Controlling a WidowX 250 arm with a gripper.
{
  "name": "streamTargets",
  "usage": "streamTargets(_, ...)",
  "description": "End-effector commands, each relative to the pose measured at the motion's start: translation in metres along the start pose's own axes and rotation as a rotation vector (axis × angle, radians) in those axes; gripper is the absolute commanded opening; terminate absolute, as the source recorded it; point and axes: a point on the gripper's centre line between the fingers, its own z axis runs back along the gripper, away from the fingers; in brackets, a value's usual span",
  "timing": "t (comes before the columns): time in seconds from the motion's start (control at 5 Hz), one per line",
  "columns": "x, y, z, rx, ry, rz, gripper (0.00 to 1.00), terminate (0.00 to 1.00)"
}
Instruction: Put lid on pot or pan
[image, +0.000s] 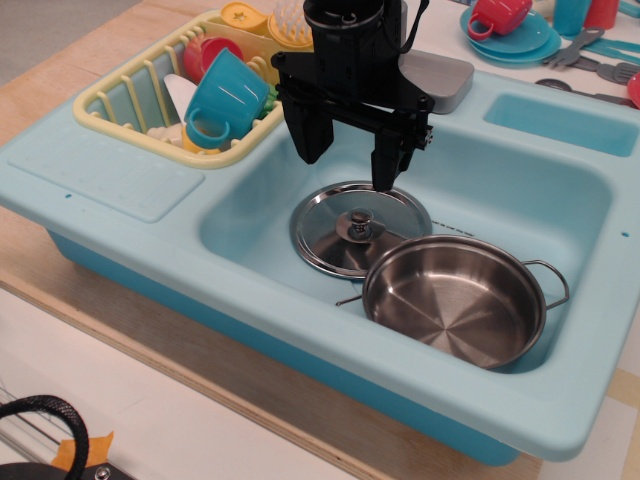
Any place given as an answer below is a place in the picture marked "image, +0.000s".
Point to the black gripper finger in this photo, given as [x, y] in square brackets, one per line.
[391, 156]
[310, 127]

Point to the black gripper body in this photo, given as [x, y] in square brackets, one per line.
[353, 73]

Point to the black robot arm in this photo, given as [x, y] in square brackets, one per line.
[356, 10]

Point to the steel pot lid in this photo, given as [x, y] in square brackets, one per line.
[345, 228]

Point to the yellow white dish brush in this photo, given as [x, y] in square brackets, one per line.
[288, 27]

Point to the blue plastic cup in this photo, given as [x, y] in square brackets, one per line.
[229, 93]

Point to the grey toy faucet base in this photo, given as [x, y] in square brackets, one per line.
[446, 80]

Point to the yellow dish rack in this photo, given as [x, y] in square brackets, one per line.
[132, 99]

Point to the yellow cup in rack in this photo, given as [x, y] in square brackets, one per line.
[200, 142]

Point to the red plastic plate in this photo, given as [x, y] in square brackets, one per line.
[201, 51]

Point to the white plastic plate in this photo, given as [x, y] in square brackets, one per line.
[181, 92]

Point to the red cup on plates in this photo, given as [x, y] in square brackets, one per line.
[499, 17]

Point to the light blue toy sink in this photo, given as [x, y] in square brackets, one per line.
[542, 174]

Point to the blue plastic plate stack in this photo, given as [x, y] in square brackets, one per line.
[532, 41]

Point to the grey plastic fork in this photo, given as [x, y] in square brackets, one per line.
[571, 54]

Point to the blue plastic tumbler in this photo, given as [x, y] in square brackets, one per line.
[569, 16]

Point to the blue plastic knife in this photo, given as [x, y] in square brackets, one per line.
[618, 49]

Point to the grey plastic spatula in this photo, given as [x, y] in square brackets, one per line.
[620, 73]

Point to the red plate at edge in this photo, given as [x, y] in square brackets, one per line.
[633, 89]

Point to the red plastic tumbler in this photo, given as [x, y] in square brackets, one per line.
[602, 14]

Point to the steel pot with handles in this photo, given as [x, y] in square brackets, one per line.
[462, 296]

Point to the dark grey utensil handle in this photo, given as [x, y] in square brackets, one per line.
[563, 86]

